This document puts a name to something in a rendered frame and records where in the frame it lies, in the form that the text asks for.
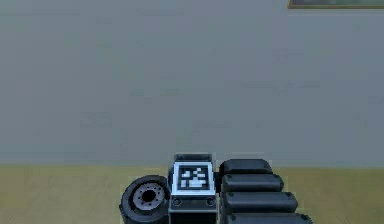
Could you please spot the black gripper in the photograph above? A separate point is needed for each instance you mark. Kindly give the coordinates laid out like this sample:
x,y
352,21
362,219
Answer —
x,y
145,200

